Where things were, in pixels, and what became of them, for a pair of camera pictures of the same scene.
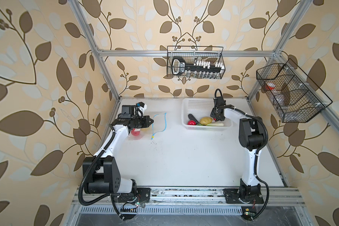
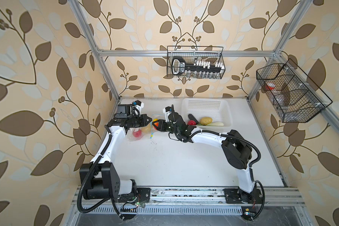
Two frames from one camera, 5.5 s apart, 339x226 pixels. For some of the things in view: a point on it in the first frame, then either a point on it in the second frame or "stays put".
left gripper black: x=145 y=123 stays put
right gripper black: x=212 y=114 → x=161 y=124
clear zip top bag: x=159 y=125 stays put
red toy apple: x=135 y=133 stays put
